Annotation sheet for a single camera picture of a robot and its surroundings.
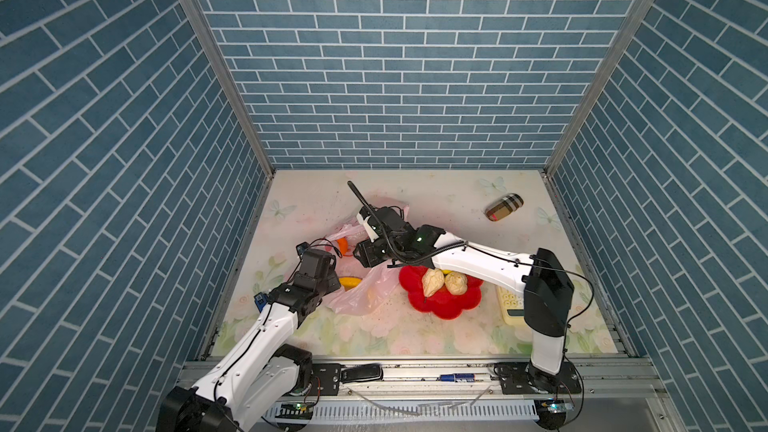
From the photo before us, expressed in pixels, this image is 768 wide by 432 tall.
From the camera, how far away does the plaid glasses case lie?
1.07 m

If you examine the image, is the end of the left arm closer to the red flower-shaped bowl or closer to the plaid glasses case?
the red flower-shaped bowl

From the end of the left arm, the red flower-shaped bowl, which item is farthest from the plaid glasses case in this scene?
the end of the left arm
